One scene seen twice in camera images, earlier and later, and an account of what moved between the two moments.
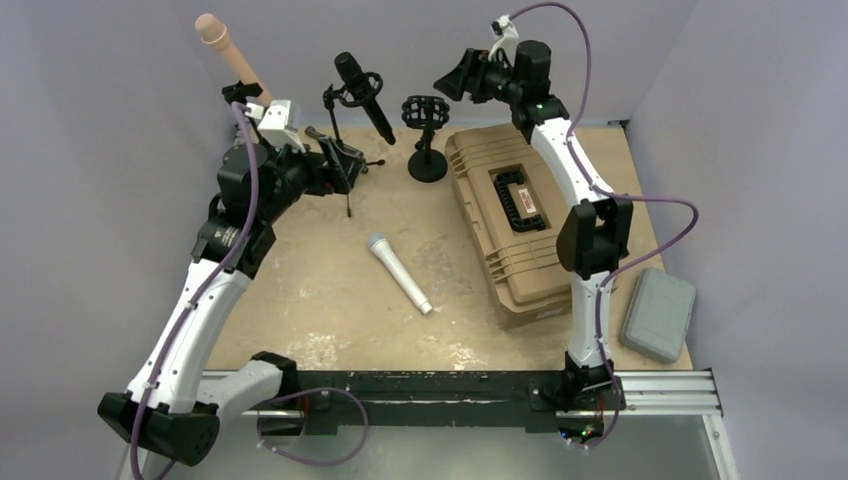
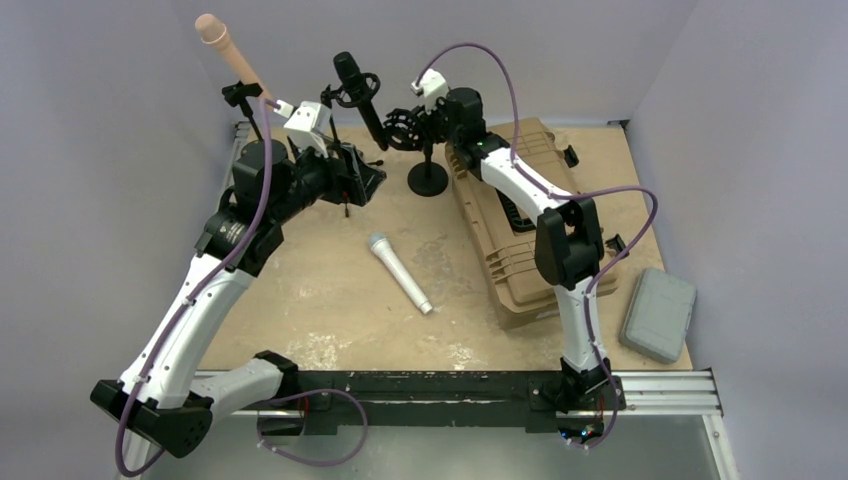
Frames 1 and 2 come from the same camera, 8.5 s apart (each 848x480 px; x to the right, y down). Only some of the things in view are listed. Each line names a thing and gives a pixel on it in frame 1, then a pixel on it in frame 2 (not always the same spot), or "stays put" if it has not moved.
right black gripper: (468, 76) to (428, 121)
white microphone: (379, 243) stays put
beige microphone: (213, 31) stays put
